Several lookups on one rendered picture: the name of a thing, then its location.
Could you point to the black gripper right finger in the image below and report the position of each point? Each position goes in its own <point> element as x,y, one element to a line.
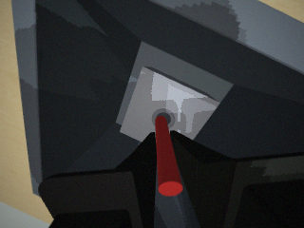
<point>215,182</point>

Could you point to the red peg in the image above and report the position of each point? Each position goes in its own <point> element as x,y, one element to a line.
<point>169,180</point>

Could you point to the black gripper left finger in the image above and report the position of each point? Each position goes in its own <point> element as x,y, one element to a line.
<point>130,186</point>

